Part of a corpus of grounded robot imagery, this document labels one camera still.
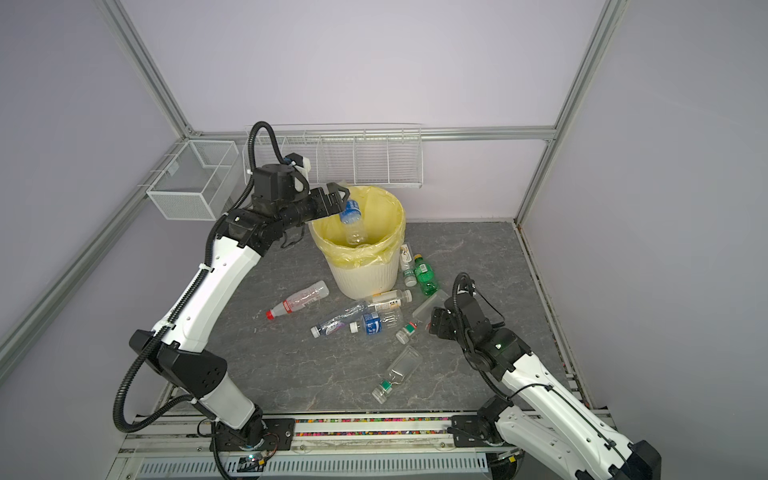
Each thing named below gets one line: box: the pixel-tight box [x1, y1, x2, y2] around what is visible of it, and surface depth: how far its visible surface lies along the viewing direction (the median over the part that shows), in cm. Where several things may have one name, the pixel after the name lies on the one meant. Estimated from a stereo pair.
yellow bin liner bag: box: [308, 185, 406, 268], surface depth 80 cm
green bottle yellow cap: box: [414, 253, 439, 296], surface depth 101 cm
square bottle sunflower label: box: [395, 289, 448, 345], surface depth 91 cm
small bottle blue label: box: [362, 312, 382, 335], surface depth 89 cm
